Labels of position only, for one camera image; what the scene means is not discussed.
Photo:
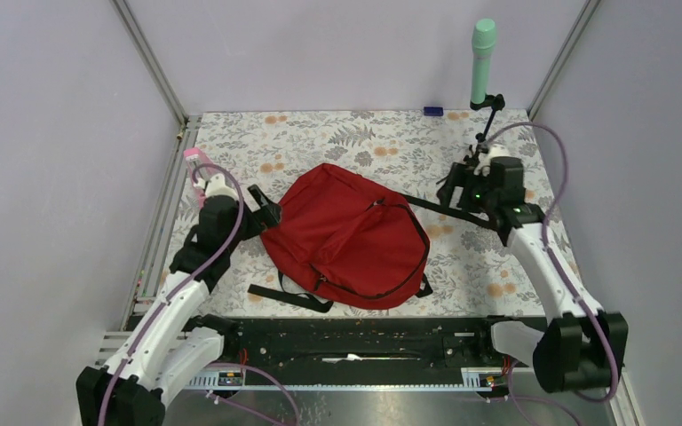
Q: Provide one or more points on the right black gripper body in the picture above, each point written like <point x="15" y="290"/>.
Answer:
<point x="475" y="197"/>

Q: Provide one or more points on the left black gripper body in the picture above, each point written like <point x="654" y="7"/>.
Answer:
<point x="257" y="222"/>

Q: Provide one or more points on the red backpack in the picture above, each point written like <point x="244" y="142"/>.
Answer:
<point x="346" y="239"/>

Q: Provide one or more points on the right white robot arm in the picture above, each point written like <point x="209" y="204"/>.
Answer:
<point x="553" y="282"/>

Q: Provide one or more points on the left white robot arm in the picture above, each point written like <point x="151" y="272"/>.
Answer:
<point x="170" y="345"/>

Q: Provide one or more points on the pink metronome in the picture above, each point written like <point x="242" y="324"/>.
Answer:
<point x="197" y="172"/>

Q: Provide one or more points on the floral table mat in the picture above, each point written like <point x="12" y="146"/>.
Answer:
<point x="471" y="272"/>

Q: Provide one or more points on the black tripod mic stand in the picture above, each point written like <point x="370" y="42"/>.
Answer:
<point x="495" y="103"/>

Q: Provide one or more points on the small blue box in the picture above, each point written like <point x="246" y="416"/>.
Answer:
<point x="433" y="111"/>

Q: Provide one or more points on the green microphone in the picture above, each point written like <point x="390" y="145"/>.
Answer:
<point x="484" y="36"/>

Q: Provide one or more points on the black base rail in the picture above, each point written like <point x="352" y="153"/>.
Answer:
<point x="414" y="352"/>

